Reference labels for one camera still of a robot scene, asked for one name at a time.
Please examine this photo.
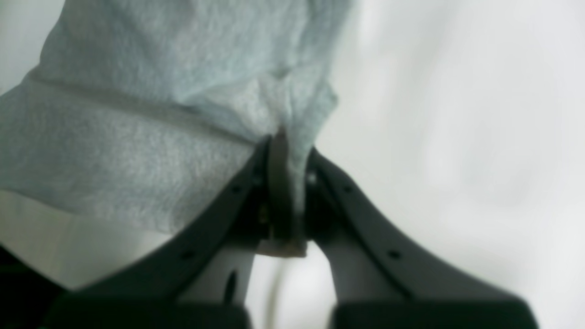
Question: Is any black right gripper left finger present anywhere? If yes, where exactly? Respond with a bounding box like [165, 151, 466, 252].
[43, 135, 288, 329]

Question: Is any grey T-shirt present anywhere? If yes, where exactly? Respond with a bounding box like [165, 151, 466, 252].
[1, 0, 352, 233]

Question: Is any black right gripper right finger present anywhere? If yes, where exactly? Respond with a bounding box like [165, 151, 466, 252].
[305, 149, 538, 329]

